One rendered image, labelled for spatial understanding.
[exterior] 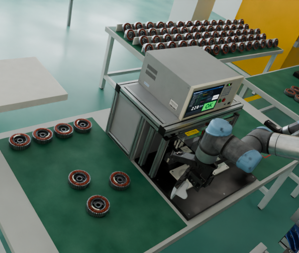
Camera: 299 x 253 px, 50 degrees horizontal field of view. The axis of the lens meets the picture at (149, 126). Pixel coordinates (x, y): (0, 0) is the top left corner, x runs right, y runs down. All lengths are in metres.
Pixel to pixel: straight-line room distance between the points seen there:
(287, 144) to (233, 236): 1.82
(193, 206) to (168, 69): 0.74
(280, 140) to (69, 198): 1.02
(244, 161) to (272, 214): 2.22
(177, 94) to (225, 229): 1.49
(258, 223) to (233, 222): 0.24
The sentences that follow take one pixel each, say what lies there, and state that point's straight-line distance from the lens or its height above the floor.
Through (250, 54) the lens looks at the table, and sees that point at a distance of 4.12.
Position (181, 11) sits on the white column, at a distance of 5.82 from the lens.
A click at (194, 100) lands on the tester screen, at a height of 1.24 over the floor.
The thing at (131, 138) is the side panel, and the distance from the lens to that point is 1.85.
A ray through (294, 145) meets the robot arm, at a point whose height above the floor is 1.53.
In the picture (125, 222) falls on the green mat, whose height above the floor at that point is 0.75.
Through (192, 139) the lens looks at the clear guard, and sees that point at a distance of 1.69.
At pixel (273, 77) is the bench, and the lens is 3.75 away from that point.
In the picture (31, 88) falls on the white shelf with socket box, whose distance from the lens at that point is 1.52.
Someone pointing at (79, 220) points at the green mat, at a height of 0.75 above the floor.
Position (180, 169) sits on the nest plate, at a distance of 1.92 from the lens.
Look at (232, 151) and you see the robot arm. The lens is 1.03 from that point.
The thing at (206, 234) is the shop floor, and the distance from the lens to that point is 2.73.
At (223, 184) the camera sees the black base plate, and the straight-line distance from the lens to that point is 1.98.
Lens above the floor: 2.04
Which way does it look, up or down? 36 degrees down
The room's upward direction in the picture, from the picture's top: 18 degrees clockwise
